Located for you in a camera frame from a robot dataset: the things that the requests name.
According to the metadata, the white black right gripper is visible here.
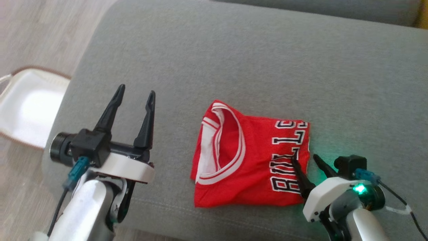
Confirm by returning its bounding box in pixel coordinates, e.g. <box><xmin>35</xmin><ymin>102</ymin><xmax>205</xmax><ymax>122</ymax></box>
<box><xmin>290</xmin><ymin>154</ymin><xmax>361</xmax><ymax>223</ymax></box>

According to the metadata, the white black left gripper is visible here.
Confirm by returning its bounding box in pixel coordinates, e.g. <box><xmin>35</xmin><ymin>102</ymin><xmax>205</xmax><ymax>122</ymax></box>
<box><xmin>90</xmin><ymin>84</ymin><xmax>156</xmax><ymax>184</ymax></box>

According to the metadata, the red lettered basketball jersey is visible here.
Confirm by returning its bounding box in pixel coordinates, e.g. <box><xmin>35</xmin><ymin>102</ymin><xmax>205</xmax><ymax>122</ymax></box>
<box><xmin>190</xmin><ymin>99</ymin><xmax>311</xmax><ymax>208</ymax></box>

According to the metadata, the white laundry basket brown rim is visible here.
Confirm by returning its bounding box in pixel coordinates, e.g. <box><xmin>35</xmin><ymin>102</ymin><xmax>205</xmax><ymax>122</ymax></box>
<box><xmin>0</xmin><ymin>66</ymin><xmax>72</xmax><ymax>150</ymax></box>

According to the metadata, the grey fabric sofa seat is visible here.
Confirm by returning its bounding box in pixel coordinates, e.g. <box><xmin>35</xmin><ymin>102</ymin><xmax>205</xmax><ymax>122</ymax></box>
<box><xmin>41</xmin><ymin>0</ymin><xmax>428</xmax><ymax>241</ymax></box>

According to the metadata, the grey sofa back cushion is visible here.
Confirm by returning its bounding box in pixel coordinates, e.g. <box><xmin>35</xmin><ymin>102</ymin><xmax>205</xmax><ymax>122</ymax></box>
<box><xmin>210</xmin><ymin>0</ymin><xmax>422</xmax><ymax>28</ymax></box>

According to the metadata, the yellow cushion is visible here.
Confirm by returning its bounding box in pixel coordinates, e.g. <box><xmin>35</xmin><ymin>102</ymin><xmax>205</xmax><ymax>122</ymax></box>
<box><xmin>414</xmin><ymin>0</ymin><xmax>428</xmax><ymax>30</ymax></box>

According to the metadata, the left arm cable blue connector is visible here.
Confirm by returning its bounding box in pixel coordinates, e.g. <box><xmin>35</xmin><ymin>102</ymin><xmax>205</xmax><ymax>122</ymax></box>
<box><xmin>46</xmin><ymin>156</ymin><xmax>91</xmax><ymax>237</ymax></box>

